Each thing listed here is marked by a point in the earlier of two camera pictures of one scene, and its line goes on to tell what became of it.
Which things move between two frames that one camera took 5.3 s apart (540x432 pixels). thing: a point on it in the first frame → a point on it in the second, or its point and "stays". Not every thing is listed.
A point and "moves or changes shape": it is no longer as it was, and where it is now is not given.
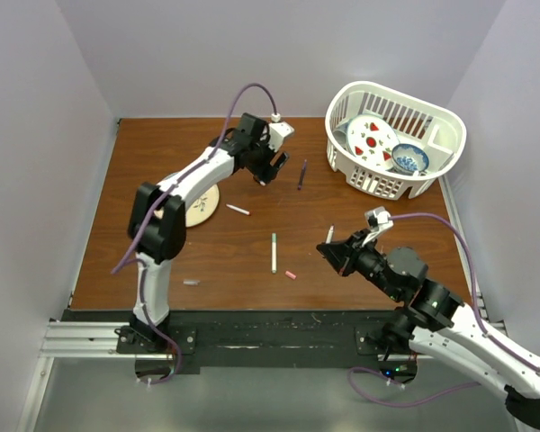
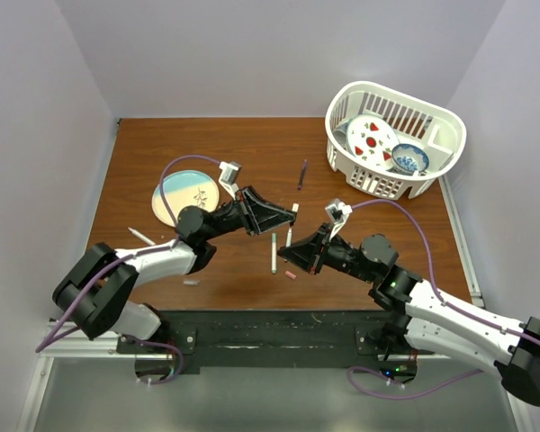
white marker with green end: [274, 253] stays
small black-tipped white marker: [329, 235] moves or changes shape
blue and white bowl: [409, 158] stays
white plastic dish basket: [387, 144] stays
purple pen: [301, 175] stays
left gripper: [267, 172] → [261, 215]
